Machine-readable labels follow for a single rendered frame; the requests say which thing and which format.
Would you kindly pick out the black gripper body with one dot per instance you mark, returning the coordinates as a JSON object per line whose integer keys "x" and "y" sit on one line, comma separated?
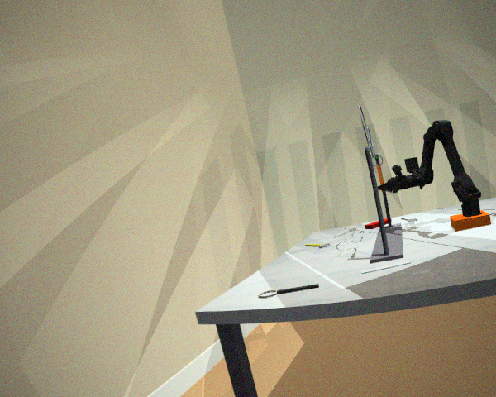
{"x": 398, "y": 184}

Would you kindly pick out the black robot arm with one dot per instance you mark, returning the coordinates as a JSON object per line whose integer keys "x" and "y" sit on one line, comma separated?
{"x": 463, "y": 186}

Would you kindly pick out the black handle with grey wire loop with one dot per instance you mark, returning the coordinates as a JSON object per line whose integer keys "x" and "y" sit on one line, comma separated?
{"x": 282, "y": 291}

